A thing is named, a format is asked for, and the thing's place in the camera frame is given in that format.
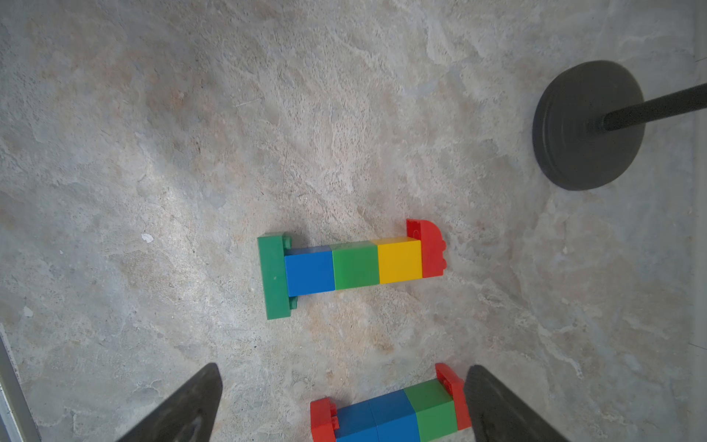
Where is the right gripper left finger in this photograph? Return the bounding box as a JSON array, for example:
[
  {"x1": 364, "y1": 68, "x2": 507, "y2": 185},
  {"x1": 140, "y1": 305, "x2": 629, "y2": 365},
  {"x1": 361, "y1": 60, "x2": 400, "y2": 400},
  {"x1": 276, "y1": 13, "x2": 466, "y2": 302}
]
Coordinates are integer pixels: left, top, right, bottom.
[{"x1": 119, "y1": 362, "x2": 223, "y2": 442}]

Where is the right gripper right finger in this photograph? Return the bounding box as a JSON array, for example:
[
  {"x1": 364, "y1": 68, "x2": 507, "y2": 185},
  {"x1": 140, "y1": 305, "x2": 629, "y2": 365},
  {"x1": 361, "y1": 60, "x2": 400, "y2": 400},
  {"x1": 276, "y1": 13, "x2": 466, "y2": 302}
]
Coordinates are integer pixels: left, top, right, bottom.
[{"x1": 464, "y1": 365, "x2": 568, "y2": 442}]

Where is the green small lego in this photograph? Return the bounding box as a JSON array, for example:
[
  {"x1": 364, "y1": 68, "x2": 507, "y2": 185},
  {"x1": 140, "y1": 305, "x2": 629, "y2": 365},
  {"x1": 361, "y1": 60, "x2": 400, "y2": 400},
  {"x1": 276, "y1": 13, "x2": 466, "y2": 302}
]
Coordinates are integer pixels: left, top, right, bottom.
[
  {"x1": 403, "y1": 379, "x2": 458, "y2": 442},
  {"x1": 331, "y1": 241, "x2": 380, "y2": 290}
]

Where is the blue small lego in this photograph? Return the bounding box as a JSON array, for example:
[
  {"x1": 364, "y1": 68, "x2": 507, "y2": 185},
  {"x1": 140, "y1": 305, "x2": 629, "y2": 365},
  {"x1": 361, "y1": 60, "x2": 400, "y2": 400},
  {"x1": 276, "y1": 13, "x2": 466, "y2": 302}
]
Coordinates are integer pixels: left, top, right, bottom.
[
  {"x1": 285, "y1": 246, "x2": 335, "y2": 298},
  {"x1": 334, "y1": 401, "x2": 379, "y2": 442},
  {"x1": 368, "y1": 390, "x2": 421, "y2": 442}
]

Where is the red long lego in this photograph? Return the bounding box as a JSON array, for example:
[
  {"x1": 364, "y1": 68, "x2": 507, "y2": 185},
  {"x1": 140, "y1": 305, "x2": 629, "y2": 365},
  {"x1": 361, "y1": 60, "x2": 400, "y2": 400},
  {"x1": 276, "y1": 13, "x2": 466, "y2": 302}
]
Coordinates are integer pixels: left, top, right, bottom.
[{"x1": 310, "y1": 398, "x2": 340, "y2": 442}]

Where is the green long lego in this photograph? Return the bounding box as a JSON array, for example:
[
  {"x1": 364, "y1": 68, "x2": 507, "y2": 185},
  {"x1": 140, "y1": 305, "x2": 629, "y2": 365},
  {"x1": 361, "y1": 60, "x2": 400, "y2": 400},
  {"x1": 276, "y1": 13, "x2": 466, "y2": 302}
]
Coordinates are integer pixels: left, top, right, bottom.
[{"x1": 258, "y1": 232, "x2": 298, "y2": 320}]

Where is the red small lego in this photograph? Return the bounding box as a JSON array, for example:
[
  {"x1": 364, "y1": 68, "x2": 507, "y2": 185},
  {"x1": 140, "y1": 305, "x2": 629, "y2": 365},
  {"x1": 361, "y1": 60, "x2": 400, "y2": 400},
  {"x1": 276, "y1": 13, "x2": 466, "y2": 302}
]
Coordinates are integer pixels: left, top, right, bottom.
[
  {"x1": 406, "y1": 219, "x2": 447, "y2": 278},
  {"x1": 435, "y1": 363, "x2": 472, "y2": 431}
]

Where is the yellow small lego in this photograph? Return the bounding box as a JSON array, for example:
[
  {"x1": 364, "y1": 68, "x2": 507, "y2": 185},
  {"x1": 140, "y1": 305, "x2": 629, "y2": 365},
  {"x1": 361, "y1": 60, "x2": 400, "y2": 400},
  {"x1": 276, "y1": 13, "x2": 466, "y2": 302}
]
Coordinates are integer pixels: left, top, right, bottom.
[{"x1": 373, "y1": 237, "x2": 423, "y2": 285}]

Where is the black microphone stand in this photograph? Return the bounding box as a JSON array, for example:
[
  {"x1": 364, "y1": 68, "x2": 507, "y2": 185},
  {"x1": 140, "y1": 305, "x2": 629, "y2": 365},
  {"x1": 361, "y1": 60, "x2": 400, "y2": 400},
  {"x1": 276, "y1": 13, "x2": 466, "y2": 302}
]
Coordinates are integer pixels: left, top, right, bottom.
[{"x1": 532, "y1": 60, "x2": 706, "y2": 192}]

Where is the aluminium front rail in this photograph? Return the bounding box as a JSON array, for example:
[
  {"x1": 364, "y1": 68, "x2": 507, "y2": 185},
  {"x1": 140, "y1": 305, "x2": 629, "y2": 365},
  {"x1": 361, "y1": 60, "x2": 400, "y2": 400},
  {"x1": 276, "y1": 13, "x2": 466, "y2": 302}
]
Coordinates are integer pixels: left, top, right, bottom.
[{"x1": 1, "y1": 340, "x2": 42, "y2": 442}]

